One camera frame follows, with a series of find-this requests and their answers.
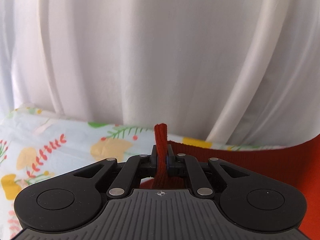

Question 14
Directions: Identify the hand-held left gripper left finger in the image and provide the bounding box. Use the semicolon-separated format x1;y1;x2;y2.
74;145;160;198

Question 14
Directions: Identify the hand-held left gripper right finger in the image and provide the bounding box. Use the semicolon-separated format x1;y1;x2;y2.
166;145;248;198

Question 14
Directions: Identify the red knit cardigan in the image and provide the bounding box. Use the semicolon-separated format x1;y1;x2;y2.
140;123;320;240

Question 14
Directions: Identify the floral bed sheet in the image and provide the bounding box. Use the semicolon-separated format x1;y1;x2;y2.
0;107;290;240

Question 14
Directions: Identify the white curtain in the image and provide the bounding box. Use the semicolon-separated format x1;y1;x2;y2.
0;0;320;152

